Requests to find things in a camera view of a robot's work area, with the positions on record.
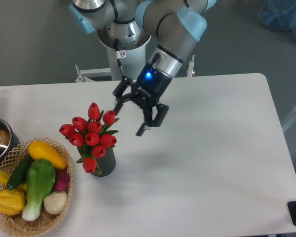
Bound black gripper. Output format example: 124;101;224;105
113;63;172;136

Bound red tulip bouquet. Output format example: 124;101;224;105
59;102;120;175

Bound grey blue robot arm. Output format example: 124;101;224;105
68;0;215;136

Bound dark grey ribbed vase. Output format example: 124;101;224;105
76;146;116;177

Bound purple radish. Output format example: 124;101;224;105
54;170;70;192

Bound yellow squash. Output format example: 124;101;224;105
28;141;67;170

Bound green bok choy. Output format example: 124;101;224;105
22;159;56;221

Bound white garlic bulb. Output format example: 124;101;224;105
43;191;67;215

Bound dark green cucumber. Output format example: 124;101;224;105
6;154;34;190

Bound small yellow gourd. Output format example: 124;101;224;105
0;166;27;192

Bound blue plastic bag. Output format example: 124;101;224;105
258;0;296;40

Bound yellow bell pepper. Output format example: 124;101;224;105
0;189;25;215

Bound woven wicker basket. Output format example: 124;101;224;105
0;138;74;237

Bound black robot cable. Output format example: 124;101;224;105
114;38;127;81

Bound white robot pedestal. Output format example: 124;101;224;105
97;21;151;80

